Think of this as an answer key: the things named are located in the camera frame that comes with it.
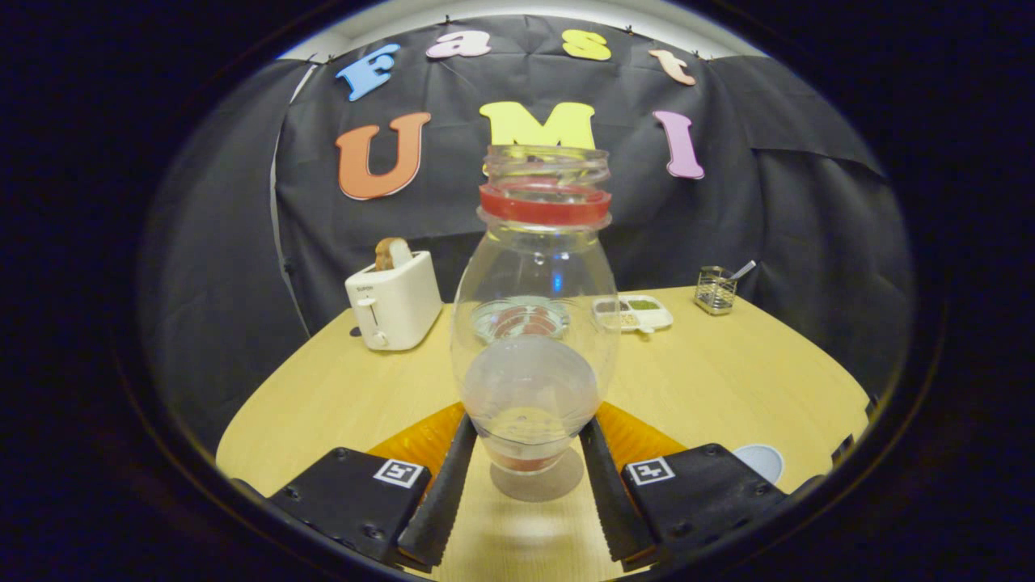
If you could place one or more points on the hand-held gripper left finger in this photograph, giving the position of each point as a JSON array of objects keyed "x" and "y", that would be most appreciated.
[{"x": 449, "y": 501}]

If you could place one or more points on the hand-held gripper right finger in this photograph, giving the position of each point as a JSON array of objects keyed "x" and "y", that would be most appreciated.
[{"x": 610, "y": 501}]

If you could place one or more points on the round brown coaster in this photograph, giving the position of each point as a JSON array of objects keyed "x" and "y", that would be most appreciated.
[{"x": 538, "y": 487}]

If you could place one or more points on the white cup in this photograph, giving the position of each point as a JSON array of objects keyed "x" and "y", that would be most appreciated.
[{"x": 764, "y": 461}]

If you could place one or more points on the clear plastic juice bottle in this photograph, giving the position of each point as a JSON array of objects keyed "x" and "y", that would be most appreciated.
[{"x": 542, "y": 206}]

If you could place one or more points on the wooden table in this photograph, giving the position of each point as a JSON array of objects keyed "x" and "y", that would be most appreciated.
[{"x": 711, "y": 388}]

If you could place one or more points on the white divided tray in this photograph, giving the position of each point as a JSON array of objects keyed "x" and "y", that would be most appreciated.
[{"x": 647, "y": 311}]

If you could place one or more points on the small round plate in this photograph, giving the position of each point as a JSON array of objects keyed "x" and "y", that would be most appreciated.
[{"x": 521, "y": 319}]

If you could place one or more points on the white toaster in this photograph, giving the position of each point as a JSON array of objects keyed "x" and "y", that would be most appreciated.
[{"x": 400, "y": 303}]

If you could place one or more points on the black table clamp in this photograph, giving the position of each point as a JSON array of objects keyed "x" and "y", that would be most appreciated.
[
  {"x": 872, "y": 406},
  {"x": 842, "y": 449}
]

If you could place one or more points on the toast slice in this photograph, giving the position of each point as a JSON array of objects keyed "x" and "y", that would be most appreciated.
[{"x": 390, "y": 255}]

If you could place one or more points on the metal spoon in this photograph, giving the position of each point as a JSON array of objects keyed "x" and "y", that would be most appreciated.
[{"x": 744, "y": 269}]

